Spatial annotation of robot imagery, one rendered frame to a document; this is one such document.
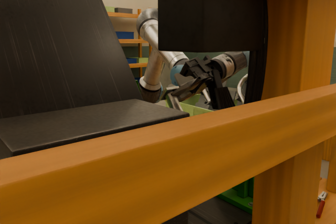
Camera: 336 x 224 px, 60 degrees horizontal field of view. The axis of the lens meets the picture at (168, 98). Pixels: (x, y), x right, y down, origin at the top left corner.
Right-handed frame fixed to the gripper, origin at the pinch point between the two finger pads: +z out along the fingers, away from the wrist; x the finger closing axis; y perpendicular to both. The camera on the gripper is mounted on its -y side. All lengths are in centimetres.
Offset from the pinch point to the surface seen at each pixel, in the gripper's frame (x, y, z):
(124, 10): -383, 378, -339
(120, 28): -452, 388, -351
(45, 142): 23.5, -5.3, 39.0
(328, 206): -9, -50, -27
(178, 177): 33.4, -19.4, 31.7
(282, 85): 24.7, -16.5, -4.4
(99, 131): 22.2, -6.8, 31.6
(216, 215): -13.9, -31.0, 3.4
